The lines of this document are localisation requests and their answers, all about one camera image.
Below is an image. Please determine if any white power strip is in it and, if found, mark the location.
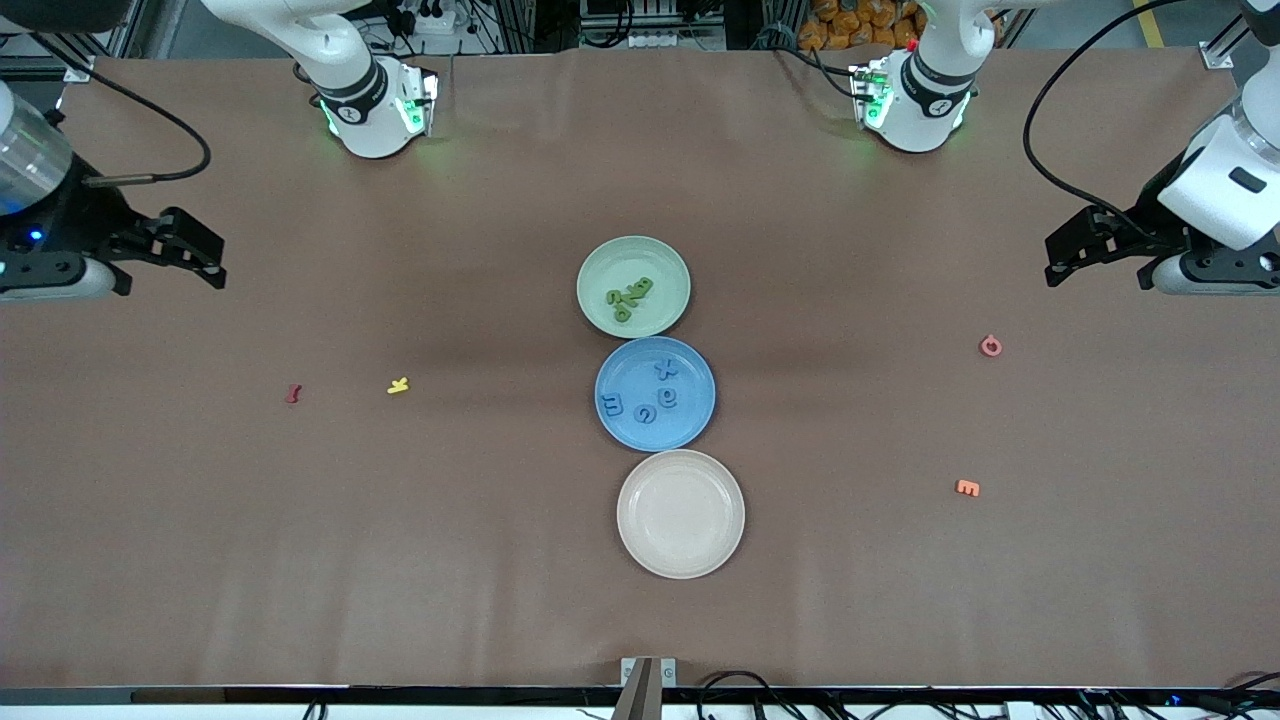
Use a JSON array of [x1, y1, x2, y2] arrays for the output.
[[395, 5, 456, 36]]

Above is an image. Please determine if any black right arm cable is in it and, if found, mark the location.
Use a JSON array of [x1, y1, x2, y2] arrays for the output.
[[28, 33, 213, 189]]

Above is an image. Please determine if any black cable loop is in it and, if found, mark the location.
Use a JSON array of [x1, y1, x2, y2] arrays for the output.
[[697, 670, 806, 720]]

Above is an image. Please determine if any orange packaged goods pile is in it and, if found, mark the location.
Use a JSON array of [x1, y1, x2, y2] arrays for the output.
[[797, 0, 1004, 51]]

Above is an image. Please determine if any blue round plate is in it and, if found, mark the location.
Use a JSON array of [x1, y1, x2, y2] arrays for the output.
[[594, 336, 717, 453]]

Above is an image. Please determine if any silver arm base connector box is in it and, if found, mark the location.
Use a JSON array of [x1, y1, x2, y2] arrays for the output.
[[848, 62, 894, 129], [395, 65, 441, 138]]

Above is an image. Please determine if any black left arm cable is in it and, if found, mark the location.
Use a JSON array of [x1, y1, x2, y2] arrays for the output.
[[1022, 0, 1191, 241]]

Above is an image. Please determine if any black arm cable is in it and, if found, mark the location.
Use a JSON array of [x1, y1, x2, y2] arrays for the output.
[[28, 33, 213, 189], [1022, 0, 1191, 241]]

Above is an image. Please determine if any metal table edge bracket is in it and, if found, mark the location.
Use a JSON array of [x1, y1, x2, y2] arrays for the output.
[[612, 657, 678, 720]]

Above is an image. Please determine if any pale green round plate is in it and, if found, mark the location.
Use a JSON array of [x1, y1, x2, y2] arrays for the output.
[[576, 235, 692, 340]]

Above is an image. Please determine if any brown table cover sheet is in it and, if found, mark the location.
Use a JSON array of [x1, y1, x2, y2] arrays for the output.
[[0, 45, 1280, 691]]

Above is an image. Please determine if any beige round plate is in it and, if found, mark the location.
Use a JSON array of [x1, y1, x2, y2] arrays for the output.
[[616, 449, 746, 580]]

